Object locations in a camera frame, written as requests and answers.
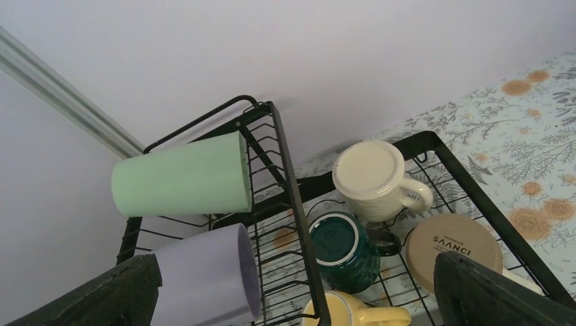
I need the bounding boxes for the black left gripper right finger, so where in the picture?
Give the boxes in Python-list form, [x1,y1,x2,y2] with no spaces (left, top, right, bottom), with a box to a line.
[433,251,575,325]

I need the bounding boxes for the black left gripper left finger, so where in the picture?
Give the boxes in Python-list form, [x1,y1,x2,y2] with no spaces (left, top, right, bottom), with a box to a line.
[9,254,162,325]

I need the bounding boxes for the beige ceramic mug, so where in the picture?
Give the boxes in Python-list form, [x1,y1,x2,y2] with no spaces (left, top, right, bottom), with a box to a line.
[405,213,545,296]

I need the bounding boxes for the lavender plastic cup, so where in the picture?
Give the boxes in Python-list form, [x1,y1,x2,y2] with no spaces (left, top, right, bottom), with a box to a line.
[151,223,262,325]

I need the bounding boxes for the dark green ceramic mug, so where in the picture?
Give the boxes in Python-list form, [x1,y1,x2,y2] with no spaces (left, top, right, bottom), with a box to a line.
[309,211,401,294]

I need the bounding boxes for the mint green plastic cup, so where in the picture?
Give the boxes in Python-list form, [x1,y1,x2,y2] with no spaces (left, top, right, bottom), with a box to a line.
[111,131,252,217]

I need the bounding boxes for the cream ceramic mug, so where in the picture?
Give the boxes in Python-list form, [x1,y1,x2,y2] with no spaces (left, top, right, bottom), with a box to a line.
[331,140,434,222]

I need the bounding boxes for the yellow ceramic mug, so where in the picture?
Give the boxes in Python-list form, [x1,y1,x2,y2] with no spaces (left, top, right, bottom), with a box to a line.
[325,291,412,326]

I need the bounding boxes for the floral tablecloth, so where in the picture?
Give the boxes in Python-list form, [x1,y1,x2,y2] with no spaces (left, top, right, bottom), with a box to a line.
[245,50,576,326]

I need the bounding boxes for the aluminium corner profile left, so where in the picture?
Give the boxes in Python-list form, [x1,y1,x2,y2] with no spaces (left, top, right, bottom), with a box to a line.
[1,28,143,158]

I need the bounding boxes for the black wire dish rack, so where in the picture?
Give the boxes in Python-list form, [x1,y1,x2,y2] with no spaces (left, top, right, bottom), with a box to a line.
[115,94,576,326]

